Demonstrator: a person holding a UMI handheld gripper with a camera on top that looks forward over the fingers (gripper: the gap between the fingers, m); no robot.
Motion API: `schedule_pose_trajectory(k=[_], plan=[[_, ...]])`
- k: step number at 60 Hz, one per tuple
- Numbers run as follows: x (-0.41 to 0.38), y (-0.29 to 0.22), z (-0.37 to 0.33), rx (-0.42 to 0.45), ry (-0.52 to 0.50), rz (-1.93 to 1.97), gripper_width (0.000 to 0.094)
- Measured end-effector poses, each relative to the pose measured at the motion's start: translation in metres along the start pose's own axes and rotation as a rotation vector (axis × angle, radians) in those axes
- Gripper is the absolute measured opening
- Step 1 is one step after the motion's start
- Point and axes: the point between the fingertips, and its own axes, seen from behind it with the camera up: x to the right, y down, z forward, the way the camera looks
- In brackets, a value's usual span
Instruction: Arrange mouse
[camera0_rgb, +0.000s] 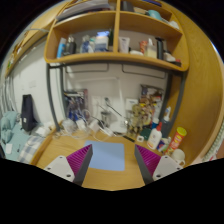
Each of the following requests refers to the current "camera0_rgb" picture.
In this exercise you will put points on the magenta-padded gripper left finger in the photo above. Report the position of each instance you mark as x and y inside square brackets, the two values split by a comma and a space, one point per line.
[60, 166]

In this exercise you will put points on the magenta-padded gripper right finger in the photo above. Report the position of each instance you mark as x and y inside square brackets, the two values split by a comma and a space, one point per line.
[165, 166]

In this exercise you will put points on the light blue mouse pad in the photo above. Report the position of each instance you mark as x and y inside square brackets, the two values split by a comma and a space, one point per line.
[106, 156]

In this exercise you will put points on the white mug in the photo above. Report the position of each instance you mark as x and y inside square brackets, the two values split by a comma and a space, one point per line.
[178, 156]

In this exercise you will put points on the small blue white carton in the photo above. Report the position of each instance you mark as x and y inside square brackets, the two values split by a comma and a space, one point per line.
[163, 145]

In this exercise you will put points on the red snack can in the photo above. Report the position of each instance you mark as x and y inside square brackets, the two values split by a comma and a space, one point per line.
[176, 141]

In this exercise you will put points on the white bottle with red cap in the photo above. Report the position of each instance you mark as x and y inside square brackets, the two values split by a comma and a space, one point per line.
[154, 137]

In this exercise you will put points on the plaid cloth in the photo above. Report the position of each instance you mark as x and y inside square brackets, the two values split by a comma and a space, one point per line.
[30, 148]

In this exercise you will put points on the small white cube clock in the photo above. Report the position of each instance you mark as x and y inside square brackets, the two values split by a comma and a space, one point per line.
[140, 138]

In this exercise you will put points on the dark green round tin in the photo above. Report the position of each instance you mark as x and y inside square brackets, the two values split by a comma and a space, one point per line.
[146, 134]

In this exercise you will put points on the clear glass jar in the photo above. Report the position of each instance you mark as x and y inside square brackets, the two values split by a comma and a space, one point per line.
[69, 126]

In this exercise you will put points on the dark bottle with white nozzle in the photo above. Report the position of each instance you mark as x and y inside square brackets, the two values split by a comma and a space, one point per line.
[166, 121]

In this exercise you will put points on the white charger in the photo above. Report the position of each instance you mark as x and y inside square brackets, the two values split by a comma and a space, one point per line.
[94, 126]
[81, 124]

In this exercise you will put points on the gold brown figurine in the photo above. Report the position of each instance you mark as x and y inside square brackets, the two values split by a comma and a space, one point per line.
[137, 118]

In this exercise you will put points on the white power strip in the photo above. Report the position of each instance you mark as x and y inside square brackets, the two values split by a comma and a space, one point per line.
[106, 131]

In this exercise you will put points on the teal blanket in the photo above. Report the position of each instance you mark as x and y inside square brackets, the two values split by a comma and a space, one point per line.
[11, 133]

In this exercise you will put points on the black bag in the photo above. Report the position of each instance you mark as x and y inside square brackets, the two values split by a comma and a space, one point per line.
[28, 113]

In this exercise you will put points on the steel cup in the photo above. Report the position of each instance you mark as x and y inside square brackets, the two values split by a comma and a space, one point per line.
[105, 119]

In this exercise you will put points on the blue model kit box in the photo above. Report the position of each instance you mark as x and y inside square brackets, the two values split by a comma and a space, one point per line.
[76, 100]

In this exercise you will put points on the colourful printed box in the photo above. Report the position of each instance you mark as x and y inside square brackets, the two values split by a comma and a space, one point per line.
[151, 96]

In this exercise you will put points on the wooden shelf unit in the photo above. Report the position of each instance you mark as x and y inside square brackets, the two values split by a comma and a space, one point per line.
[116, 56]

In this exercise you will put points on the white wall box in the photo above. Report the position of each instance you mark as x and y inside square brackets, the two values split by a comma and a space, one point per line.
[131, 104]

